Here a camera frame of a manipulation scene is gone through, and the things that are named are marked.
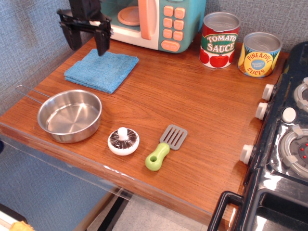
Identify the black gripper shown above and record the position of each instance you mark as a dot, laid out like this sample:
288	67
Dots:
95	21

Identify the blue cloth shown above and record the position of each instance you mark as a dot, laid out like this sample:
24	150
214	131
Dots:
104	73

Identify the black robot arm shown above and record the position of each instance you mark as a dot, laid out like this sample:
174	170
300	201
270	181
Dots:
87	6

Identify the stainless steel pan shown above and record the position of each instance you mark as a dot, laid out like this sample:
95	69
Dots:
70	116

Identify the teal toy microwave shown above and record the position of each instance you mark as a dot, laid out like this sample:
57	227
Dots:
163	25

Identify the white toy mushroom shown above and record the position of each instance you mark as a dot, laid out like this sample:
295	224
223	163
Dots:
123	141

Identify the tomato sauce can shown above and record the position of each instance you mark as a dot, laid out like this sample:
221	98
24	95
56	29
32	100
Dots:
219	37

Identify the green grey toy spatula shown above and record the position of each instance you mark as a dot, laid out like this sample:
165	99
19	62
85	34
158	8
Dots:
171	139

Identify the clear acrylic table guard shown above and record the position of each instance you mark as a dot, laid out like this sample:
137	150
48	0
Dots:
99	174

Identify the pineapple slices can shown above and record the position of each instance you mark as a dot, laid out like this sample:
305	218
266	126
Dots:
259	54

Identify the white stove knob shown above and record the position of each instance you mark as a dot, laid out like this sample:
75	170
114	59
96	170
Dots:
246	153
267	92
261	109

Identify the yellow plush toy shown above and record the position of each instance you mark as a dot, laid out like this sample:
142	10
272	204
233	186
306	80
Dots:
21	226

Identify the black toy stove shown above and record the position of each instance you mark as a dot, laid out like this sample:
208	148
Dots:
275	194

